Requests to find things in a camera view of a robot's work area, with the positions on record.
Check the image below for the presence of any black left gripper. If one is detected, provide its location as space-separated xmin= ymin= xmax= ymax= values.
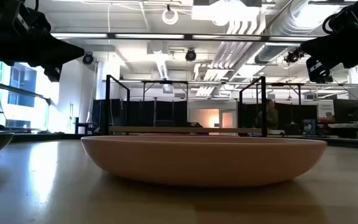
xmin=0 ymin=29 xmax=85 ymax=65

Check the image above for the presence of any pink plate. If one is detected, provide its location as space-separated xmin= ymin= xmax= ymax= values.
xmin=81 ymin=134 xmax=328 ymax=187

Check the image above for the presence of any black-framed window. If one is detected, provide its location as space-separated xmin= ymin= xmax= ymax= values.
xmin=0 ymin=60 xmax=50 ymax=131

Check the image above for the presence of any black computer monitor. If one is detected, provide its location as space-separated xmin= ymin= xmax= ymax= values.
xmin=333 ymin=99 xmax=358 ymax=123

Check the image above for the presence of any black partition screen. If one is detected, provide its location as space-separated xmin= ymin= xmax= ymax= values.
xmin=237 ymin=102 xmax=319 ymax=130
xmin=91 ymin=98 xmax=189 ymax=127

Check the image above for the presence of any person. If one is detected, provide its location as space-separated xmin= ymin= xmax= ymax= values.
xmin=255 ymin=99 xmax=280 ymax=130

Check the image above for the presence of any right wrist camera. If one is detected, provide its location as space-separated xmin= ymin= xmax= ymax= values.
xmin=305 ymin=57 xmax=334 ymax=84

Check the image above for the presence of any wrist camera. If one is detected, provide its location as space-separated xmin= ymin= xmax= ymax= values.
xmin=305 ymin=57 xmax=334 ymax=84
xmin=44 ymin=63 xmax=63 ymax=83

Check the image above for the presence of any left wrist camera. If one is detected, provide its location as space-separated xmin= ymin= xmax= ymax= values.
xmin=44 ymin=63 xmax=63 ymax=83

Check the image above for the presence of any white coiled cable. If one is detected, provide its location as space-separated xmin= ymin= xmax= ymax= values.
xmin=162 ymin=7 xmax=179 ymax=26

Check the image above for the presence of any black metal workstation frame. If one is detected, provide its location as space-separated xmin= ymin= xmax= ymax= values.
xmin=141 ymin=80 xmax=190 ymax=127

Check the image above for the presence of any black aluminium rig frame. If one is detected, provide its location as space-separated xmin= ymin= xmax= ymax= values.
xmin=11 ymin=32 xmax=358 ymax=151

